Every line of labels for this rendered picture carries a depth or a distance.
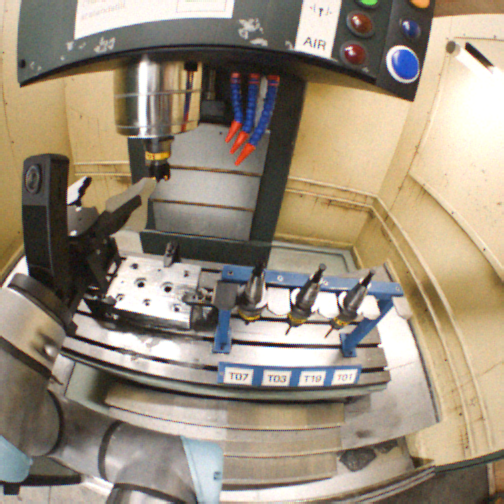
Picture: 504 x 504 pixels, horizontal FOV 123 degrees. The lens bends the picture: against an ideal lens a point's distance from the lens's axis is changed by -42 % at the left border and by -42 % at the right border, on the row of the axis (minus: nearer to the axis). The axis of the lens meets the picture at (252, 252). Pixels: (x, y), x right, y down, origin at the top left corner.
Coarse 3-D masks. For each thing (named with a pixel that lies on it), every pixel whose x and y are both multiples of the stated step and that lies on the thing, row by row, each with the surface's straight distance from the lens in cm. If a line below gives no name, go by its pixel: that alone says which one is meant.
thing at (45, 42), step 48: (48, 0) 34; (240, 0) 23; (288, 0) 23; (384, 0) 26; (48, 48) 32; (96, 48) 27; (144, 48) 24; (192, 48) 23; (240, 48) 22; (288, 48) 22; (336, 48) 23
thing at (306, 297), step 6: (312, 276) 45; (306, 282) 45; (312, 282) 44; (318, 282) 44; (306, 288) 45; (312, 288) 45; (318, 288) 45; (300, 294) 47; (306, 294) 46; (312, 294) 46; (300, 300) 48; (306, 300) 47; (312, 300) 47; (306, 306) 48; (312, 306) 49
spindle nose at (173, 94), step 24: (120, 72) 40; (144, 72) 38; (168, 72) 37; (192, 72) 39; (120, 96) 41; (144, 96) 38; (168, 96) 38; (192, 96) 40; (120, 120) 41; (144, 120) 38; (168, 120) 38; (192, 120) 41
